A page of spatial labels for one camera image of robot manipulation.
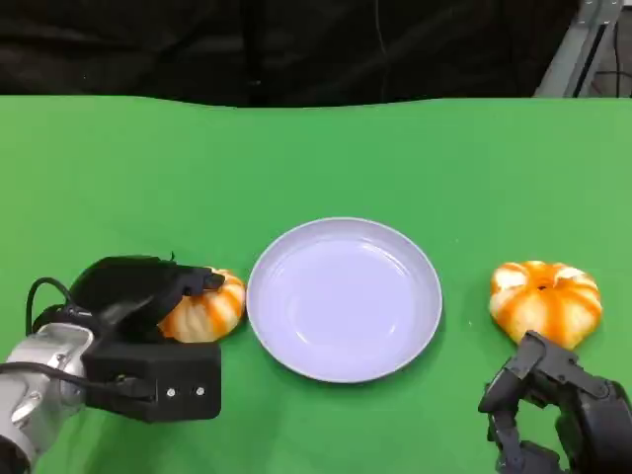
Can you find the orange and white bread roll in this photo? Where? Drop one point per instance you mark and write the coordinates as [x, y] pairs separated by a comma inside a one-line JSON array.
[[545, 306], [212, 316]]

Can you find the aluminium frame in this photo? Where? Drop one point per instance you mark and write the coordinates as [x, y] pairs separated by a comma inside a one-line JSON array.
[[568, 54]]

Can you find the lilac plate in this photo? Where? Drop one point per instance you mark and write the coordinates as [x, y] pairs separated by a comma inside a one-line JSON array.
[[343, 301]]

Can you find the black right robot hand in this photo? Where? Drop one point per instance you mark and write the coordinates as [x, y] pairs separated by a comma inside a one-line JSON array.
[[597, 424]]

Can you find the green table cloth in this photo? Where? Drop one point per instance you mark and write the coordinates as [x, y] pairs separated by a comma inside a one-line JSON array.
[[316, 163]]

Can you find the black backdrop curtain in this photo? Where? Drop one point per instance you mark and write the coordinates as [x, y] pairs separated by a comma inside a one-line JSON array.
[[197, 49]]

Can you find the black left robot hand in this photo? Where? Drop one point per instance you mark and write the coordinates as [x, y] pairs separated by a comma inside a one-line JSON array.
[[128, 284]]

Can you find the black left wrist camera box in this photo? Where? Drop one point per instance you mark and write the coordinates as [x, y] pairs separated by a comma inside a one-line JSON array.
[[163, 370]]

